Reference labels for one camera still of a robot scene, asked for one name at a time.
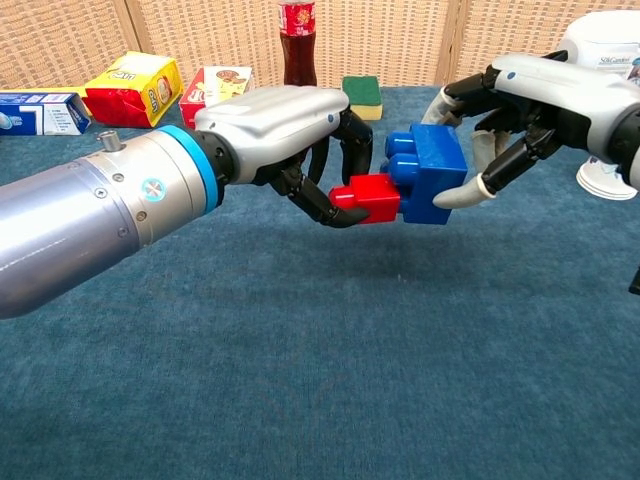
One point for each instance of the blue white toothpaste box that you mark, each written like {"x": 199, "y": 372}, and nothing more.
{"x": 45, "y": 114}

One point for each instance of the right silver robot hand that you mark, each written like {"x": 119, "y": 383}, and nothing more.
{"x": 555, "y": 100}

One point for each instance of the red white cookie box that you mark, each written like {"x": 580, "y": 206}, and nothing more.
{"x": 220, "y": 82}

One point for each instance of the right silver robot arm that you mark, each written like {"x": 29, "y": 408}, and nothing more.
{"x": 631, "y": 145}

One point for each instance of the flower print paper cup stack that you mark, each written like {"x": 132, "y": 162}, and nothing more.
{"x": 597, "y": 182}

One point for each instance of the red toy brick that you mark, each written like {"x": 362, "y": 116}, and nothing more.
{"x": 375, "y": 197}

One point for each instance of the green yellow sponge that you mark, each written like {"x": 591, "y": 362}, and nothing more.
{"x": 362, "y": 87}

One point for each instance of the yellow red snack bag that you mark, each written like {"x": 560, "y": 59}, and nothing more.
{"x": 132, "y": 90}

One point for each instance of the dark red drink bottle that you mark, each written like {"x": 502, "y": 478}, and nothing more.
{"x": 299, "y": 50}

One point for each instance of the blue toy brick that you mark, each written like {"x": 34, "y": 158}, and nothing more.
{"x": 435, "y": 170}

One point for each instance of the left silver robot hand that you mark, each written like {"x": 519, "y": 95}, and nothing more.
{"x": 275, "y": 125}

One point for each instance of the white rice cooker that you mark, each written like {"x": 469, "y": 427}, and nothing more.
{"x": 600, "y": 45}

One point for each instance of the wicker folding screen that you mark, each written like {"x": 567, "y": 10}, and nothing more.
{"x": 390, "y": 40}

